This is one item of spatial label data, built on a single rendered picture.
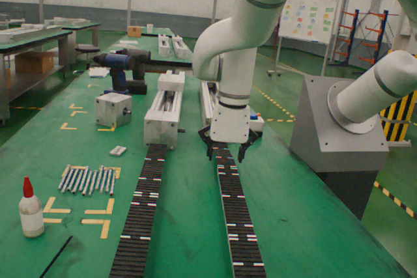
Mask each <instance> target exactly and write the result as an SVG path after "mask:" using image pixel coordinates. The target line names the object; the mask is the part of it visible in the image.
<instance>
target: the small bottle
mask: <svg viewBox="0 0 417 278"><path fill-rule="evenodd" d="M19 208H20V217H21V221H22V227H23V233H24V235H25V236H26V237H29V238H35V237H37V236H40V235H41V234H42V233H43V232H44V220H43V214H42V205H41V201H40V200H39V199H38V198H37V197H36V195H34V191H33V187H32V184H31V182H30V179H29V177H28V176H24V181H23V198H22V200H21V202H20V204H19Z"/></svg>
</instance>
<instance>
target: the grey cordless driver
mask: <svg viewBox="0 0 417 278"><path fill-rule="evenodd" d="M112 54H119V55H129V56H133V58H134V60H135V65H134V68H133V69H132V77H133V78H128V79H127V80H126V90H129V94H147V82H145V78H144V75H145V67H144V64H143V63H142V62H147V61H149V62H150V61H151V51H150V50H149V51H147V49H130V48H129V49H126V48H123V49H122V50H117V51H116V52H115V53H112Z"/></svg>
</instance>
